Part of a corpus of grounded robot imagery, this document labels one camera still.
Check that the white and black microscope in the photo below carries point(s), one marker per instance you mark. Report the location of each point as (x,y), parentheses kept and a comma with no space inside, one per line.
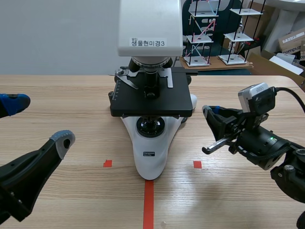
(152,28)

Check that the flat brown cardboard sheet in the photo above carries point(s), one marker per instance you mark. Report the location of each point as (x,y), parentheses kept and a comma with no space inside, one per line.
(214,66)

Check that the open brown cardboard box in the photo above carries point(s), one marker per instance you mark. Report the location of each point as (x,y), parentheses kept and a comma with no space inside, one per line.
(274,65)

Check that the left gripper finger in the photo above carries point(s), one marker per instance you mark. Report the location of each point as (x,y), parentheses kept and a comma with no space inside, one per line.
(31,167)
(14,102)

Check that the tall brown cardboard box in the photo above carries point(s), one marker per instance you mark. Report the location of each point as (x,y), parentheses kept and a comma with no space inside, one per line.
(258,26)

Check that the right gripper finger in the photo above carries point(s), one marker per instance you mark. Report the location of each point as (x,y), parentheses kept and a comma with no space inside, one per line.
(218,127)
(228,112)

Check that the dark blue chair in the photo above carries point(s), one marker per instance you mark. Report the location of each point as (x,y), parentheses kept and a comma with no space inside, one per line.
(226,21)

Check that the white tiered rod shelf model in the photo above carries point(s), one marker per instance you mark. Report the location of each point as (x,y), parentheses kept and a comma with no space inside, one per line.
(240,35)
(200,33)

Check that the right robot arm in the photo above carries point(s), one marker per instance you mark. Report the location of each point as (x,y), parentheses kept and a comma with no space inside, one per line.
(291,176)

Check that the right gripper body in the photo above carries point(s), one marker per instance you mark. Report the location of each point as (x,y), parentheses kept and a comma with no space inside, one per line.
(259,143)

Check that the printed brown cardboard box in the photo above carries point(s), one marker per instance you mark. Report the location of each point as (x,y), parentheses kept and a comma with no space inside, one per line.
(291,43)

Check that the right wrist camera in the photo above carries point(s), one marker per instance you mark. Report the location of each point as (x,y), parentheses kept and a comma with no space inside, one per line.
(258,96)

